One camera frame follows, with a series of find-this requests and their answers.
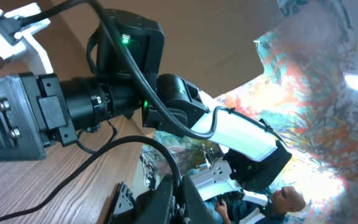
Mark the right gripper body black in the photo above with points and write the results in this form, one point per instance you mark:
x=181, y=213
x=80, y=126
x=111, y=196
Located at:
x=48, y=104

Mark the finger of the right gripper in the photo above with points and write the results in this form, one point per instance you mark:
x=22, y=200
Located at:
x=20, y=138

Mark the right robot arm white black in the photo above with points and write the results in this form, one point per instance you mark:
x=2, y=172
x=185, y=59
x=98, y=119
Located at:
x=96, y=99

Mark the seated person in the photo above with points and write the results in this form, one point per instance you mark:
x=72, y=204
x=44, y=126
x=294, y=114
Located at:
x=231, y=208

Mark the colourful painted backdrop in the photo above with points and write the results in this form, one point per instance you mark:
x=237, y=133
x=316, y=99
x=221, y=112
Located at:
x=282, y=61

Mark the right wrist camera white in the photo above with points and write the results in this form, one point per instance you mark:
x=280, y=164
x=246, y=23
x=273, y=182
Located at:
x=18, y=43

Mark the right camera cable black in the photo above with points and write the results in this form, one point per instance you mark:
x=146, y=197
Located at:
x=220, y=124

